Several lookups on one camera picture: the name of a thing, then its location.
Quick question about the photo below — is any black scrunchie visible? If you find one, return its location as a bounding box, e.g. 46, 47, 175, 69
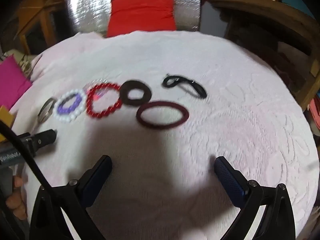
119, 80, 152, 106

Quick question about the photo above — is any red cushion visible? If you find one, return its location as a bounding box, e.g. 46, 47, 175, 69
106, 0, 177, 38

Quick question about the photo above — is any magenta cushion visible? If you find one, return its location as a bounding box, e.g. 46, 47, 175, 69
0, 55, 33, 110

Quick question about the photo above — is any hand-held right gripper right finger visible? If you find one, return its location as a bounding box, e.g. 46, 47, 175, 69
214, 156, 300, 240

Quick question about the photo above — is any black cable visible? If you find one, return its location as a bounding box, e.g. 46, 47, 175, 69
0, 120, 54, 193

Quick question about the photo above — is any patterned cloth pouch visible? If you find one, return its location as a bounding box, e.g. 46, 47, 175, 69
20, 54, 42, 77

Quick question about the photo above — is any white embossed blanket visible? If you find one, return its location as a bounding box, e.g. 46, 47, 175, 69
9, 30, 319, 240

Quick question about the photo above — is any clear bead bracelet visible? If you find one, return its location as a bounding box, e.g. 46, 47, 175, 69
85, 79, 118, 91

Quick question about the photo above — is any maroon hair band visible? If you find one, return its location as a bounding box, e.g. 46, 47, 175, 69
136, 100, 190, 131

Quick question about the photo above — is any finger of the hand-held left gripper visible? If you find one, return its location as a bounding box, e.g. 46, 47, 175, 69
32, 129, 58, 149

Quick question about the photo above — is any dark wooden table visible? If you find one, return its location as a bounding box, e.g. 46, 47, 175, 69
200, 0, 320, 111

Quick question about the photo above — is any black hair tie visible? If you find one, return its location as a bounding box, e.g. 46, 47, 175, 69
163, 74, 208, 99

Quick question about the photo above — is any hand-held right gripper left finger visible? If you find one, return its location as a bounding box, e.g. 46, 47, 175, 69
29, 155, 112, 240

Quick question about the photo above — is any yellow wooden furniture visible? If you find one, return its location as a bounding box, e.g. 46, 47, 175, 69
10, 0, 71, 55

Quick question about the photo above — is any silver metal bangle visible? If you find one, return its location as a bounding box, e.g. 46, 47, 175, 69
41, 97, 57, 116
37, 109, 54, 123

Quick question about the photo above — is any red bead bracelet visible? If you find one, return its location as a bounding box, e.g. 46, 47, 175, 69
86, 83, 123, 119

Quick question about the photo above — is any orange cardboard box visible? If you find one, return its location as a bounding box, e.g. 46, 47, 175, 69
0, 105, 15, 143

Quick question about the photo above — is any white and purple bead bracelet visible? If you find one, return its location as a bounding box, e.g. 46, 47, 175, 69
54, 89, 88, 124

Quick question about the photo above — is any silver foil sheet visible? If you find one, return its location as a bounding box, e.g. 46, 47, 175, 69
66, 0, 202, 35

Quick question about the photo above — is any person's left hand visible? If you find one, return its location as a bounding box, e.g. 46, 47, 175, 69
5, 175, 28, 221

